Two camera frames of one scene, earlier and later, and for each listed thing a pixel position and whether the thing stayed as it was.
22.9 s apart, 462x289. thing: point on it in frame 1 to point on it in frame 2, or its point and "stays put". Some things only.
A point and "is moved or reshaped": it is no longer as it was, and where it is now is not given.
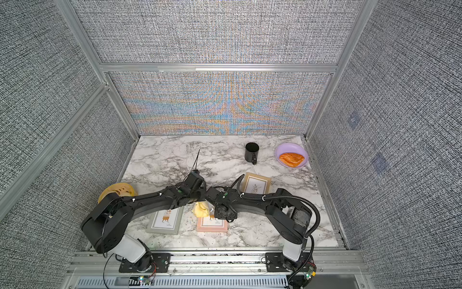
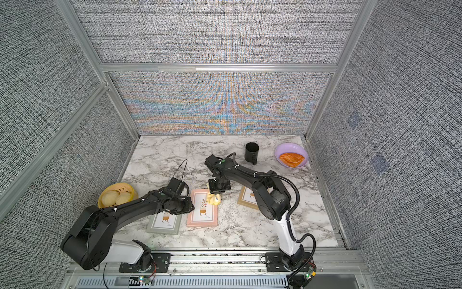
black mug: [251, 152] stays put
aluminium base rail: [100, 270] stays put
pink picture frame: [206, 224] is moved or reshaped
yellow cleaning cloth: [201, 209] is moved or reshaped
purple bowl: [293, 148] stays put
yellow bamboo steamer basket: [123, 189] stays put
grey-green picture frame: [166, 221] stays put
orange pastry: [292, 159] stays put
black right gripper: [216, 214] to [213, 190]
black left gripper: [203, 189] to [189, 206]
